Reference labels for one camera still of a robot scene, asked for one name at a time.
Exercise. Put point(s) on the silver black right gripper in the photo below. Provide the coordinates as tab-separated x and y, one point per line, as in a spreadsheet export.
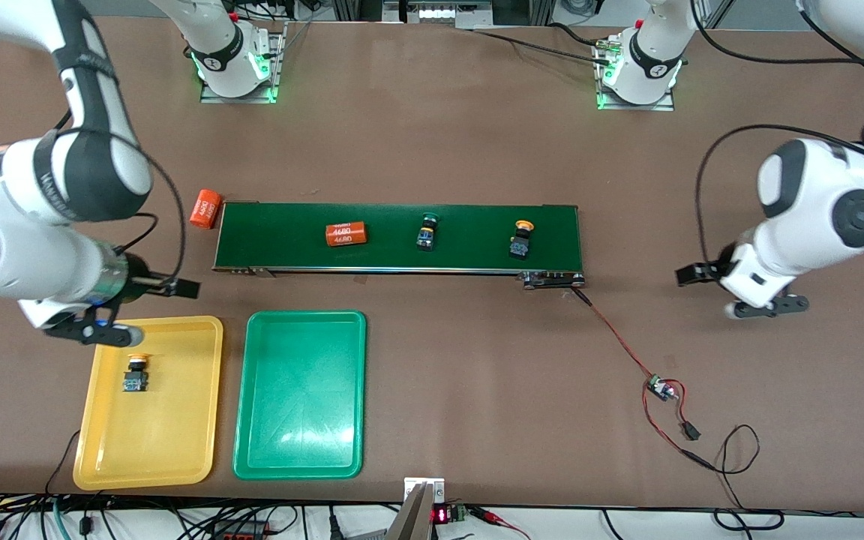
137	274

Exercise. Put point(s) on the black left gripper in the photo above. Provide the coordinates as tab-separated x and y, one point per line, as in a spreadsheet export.
703	273

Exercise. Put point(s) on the orange cylinder with white print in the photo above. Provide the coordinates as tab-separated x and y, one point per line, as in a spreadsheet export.
346	234
205	209

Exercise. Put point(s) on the yellow mushroom push button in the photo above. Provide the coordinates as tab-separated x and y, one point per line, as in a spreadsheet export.
134	382
520	246

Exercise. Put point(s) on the green mushroom push button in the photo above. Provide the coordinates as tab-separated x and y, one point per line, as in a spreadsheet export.
426	238

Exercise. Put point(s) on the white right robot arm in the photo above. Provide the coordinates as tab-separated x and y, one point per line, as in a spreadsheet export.
34	255

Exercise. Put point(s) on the green conveyor belt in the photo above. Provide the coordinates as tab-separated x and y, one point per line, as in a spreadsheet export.
289	255

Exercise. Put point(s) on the small motor controller board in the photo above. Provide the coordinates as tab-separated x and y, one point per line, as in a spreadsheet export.
657	386

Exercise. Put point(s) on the yellow plastic tray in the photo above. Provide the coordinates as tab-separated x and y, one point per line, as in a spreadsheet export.
147	435

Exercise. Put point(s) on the black plug connector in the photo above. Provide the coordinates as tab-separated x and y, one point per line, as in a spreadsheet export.
691	431

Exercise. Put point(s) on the green plastic tray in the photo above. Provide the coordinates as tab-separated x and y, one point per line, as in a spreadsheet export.
301	397

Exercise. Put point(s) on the red black power strip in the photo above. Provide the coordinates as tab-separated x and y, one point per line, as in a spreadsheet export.
241	531

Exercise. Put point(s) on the red clip lead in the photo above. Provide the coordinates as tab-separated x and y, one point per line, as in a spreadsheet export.
496	517

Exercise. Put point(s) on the red digit display module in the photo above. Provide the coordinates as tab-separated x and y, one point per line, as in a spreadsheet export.
440	515

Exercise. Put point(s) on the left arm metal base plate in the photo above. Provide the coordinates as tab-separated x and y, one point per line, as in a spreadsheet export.
631	107

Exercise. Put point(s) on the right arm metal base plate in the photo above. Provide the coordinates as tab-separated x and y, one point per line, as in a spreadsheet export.
237	100

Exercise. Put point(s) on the silver camera mount bracket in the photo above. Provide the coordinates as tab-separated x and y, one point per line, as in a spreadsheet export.
413	517

